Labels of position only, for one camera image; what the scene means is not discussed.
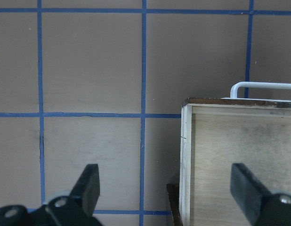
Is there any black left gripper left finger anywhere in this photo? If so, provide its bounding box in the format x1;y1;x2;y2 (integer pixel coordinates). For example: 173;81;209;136
0;164;102;226

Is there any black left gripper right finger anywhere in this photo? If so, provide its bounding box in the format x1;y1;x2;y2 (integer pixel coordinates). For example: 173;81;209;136
230;163;291;226

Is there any open wooden drawer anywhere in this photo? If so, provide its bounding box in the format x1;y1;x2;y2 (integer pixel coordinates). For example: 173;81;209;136
179;98;291;226

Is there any dark brown drawer cabinet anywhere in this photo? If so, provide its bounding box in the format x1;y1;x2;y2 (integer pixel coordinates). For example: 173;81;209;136
166;184;183;226

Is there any white metal drawer handle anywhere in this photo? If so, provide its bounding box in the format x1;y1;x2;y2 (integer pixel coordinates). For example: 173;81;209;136
222;81;291;102

